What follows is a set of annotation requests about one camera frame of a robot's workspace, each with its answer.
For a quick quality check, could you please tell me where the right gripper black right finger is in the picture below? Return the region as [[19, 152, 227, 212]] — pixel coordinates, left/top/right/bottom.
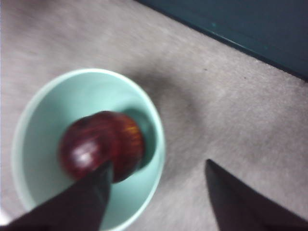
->
[[205, 158, 308, 231]]

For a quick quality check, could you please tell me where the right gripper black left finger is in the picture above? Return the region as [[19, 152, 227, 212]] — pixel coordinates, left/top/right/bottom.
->
[[4, 160, 114, 231]]

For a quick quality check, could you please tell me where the dark red plum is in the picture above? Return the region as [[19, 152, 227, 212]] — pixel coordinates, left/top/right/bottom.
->
[[58, 110, 146, 184]]

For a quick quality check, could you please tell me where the teal ceramic bowl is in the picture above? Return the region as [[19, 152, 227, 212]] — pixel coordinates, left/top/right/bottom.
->
[[11, 68, 166, 231]]

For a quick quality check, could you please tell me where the black rectangular tray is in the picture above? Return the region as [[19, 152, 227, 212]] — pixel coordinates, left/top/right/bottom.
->
[[133, 0, 308, 81]]

